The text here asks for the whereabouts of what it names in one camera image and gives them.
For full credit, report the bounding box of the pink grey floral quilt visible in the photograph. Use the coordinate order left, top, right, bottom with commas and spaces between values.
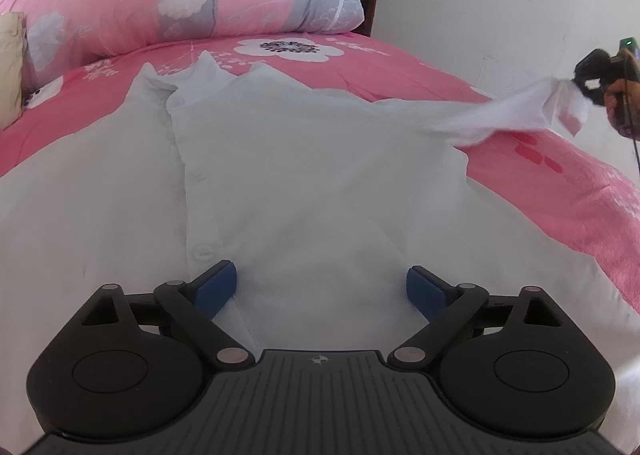
0, 0, 367, 86

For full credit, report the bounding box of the person's right hand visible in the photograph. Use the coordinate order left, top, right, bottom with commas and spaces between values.
602, 77, 640, 130

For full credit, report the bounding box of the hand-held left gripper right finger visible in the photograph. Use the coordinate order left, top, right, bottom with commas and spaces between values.
387, 264, 564, 372

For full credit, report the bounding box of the beige pillow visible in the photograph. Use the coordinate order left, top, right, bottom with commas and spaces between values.
0, 11, 27, 134

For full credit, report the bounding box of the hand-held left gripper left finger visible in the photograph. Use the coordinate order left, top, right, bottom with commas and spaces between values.
79, 260, 256, 373

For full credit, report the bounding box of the white button shirt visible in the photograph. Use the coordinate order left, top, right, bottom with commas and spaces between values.
0, 51, 640, 438

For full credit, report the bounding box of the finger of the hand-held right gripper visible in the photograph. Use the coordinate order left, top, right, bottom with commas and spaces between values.
573, 49, 612, 106

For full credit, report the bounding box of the pink floral bedsheet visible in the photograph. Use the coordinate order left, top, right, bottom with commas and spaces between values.
0, 31, 640, 313

